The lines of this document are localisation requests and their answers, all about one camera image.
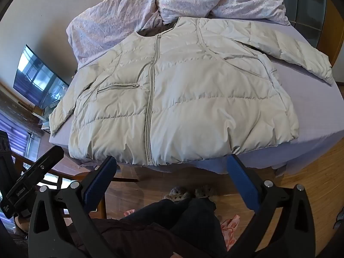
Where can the dark wooden chair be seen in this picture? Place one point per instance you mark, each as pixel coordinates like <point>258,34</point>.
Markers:
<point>126,179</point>

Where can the pink cloth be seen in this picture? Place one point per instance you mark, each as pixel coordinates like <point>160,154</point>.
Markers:
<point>230,231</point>

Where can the person's dark pants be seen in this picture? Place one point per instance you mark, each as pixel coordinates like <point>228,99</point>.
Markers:
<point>193,220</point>

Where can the floral duvet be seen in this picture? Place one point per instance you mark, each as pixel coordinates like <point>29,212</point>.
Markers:
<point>107,13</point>

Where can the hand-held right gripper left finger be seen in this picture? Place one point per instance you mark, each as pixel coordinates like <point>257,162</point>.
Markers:
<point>99,184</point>

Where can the glass wardrobe door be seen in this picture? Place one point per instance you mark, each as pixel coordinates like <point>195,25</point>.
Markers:
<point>303,2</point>

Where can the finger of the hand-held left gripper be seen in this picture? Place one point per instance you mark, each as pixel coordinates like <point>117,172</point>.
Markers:
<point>48,164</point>

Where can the glass television stand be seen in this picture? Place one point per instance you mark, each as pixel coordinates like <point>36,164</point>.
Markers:
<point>44,118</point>

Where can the flat screen television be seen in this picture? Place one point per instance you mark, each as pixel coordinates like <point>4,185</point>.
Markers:
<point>37,78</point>

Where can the person's left forearm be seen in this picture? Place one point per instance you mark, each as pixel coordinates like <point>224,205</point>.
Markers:
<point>21,224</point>

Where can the bed with purple sheet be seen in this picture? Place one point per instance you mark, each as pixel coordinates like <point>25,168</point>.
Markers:
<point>309,107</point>

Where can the cream puffer jacket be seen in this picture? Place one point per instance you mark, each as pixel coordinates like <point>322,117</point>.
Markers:
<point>188,99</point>

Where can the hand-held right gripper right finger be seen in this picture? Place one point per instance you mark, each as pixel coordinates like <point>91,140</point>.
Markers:
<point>242,182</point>

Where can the purple curtain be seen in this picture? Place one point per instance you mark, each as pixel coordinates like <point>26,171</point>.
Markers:
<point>12,125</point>

